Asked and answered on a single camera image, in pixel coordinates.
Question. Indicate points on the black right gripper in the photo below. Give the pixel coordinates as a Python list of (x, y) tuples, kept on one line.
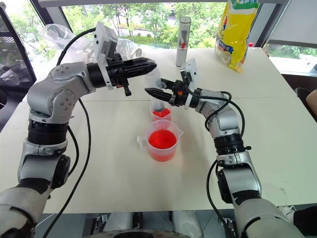
[(178, 94)]

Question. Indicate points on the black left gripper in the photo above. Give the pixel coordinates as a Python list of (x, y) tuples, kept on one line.
[(116, 72)]

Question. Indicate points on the clear plastic syringe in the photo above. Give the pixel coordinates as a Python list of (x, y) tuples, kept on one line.
[(154, 79)]

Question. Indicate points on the person bare forearm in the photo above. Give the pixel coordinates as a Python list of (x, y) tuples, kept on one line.
[(312, 100)]

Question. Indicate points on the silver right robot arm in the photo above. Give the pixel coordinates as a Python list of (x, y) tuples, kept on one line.
[(230, 119)]

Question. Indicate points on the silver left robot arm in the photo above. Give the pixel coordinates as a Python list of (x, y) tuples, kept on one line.
[(64, 84)]

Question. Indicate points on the small clear measuring cup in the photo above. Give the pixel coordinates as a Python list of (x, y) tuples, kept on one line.
[(162, 114)]

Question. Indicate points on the large clear measuring cup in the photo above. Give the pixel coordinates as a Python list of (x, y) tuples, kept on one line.
[(162, 143)]

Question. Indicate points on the crumpled clear plastic bag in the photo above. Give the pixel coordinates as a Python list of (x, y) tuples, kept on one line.
[(55, 33), (128, 48)]

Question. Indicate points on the white tube with black cap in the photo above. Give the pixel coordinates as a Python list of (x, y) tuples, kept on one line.
[(182, 37)]

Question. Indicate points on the yellow snack bag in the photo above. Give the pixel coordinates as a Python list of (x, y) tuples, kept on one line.
[(236, 32)]

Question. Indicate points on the red bottle cap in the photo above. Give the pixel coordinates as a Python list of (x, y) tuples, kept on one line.
[(250, 44)]

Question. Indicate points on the black framed panel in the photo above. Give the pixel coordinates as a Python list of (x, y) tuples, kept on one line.
[(17, 49)]

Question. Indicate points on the white rounded robot leg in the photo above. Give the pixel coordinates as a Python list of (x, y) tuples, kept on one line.
[(119, 223), (184, 223)]

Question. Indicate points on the black chair back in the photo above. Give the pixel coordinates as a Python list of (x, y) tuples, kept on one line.
[(301, 95)]

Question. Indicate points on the dark rounded robot torso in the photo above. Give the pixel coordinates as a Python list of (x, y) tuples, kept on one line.
[(138, 234)]

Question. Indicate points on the white sneaker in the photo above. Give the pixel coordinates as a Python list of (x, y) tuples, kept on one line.
[(287, 212)]

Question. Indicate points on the black trouser leg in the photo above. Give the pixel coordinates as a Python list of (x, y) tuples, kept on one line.
[(305, 219)]

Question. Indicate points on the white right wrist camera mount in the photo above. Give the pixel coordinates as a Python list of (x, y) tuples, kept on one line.
[(192, 68)]

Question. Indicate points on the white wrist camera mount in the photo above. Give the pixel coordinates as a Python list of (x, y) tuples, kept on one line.
[(192, 68), (104, 34)]

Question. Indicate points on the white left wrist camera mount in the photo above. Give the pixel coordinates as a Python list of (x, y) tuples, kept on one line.
[(104, 34)]

